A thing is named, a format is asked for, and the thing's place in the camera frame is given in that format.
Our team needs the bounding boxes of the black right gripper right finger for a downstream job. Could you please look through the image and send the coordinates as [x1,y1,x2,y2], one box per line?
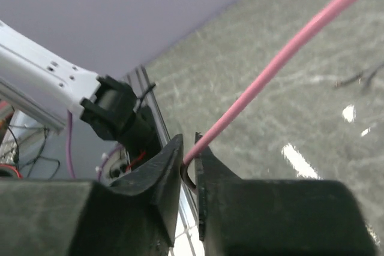
[195,148,377,255]

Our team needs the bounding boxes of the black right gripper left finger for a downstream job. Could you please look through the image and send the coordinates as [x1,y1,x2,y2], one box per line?
[1,134,184,255]

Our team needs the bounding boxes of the pink headphones with cable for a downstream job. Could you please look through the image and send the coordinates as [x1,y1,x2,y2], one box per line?
[181,0,357,194]

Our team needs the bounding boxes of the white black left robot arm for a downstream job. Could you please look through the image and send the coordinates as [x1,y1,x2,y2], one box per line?
[1,23,155,150]

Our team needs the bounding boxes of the aluminium front rail frame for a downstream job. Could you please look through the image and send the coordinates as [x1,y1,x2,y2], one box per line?
[1,67,204,255]

